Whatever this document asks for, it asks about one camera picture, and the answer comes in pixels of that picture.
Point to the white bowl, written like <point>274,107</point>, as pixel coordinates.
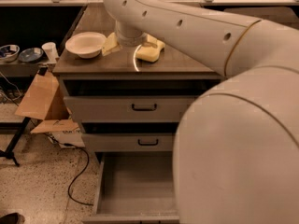
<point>86,45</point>
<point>9,53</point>

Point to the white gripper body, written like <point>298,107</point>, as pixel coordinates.
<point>131,39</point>

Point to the white bowl at left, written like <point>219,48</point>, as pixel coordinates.
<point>9,53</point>

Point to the black tripod stand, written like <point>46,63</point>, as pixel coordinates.
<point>18,127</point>

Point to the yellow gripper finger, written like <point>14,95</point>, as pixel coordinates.
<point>150,41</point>
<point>111,45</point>

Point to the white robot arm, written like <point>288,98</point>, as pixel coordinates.
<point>236,154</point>

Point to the grey drawer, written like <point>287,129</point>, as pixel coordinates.
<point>133,100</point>
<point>129,137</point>
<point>134,188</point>

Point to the yellow sponge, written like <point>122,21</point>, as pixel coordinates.
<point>149,54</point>

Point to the black shoe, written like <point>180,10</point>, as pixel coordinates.
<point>13,218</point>

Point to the grey top drawer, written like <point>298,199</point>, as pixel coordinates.
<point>133,100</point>

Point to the grey middle drawer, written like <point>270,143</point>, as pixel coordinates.
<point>129,137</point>

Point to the cardboard box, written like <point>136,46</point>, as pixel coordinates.
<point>43,101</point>

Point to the white paper cup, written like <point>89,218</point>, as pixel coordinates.
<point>50,50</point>

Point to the grey bottom drawer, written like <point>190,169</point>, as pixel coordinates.
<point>134,188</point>

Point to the grey drawer cabinet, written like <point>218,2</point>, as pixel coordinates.
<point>123,65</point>

